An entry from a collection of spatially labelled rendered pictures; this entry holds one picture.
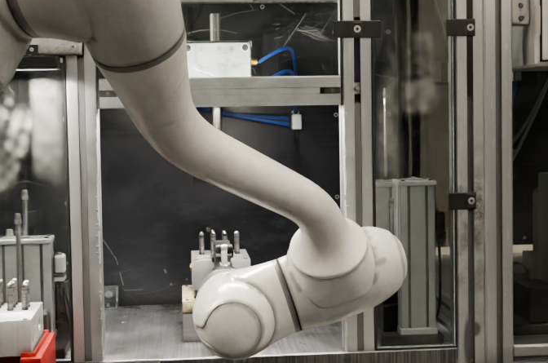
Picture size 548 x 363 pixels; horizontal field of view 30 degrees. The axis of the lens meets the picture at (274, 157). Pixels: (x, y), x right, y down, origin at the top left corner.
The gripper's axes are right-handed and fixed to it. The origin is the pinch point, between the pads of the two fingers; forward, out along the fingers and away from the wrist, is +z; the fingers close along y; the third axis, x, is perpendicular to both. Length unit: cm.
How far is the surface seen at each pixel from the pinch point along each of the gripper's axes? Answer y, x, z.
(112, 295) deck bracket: -8.9, 19.4, 29.2
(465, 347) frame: -10.7, -37.2, -13.7
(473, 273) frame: 0.8, -38.8, -13.0
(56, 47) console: 36.5, 24.0, -13.8
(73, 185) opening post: 16.1, 22.2, -13.0
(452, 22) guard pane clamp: 40, -36, -13
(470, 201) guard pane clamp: 12.2, -38.2, -13.9
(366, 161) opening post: 18.8, -22.0, -13.3
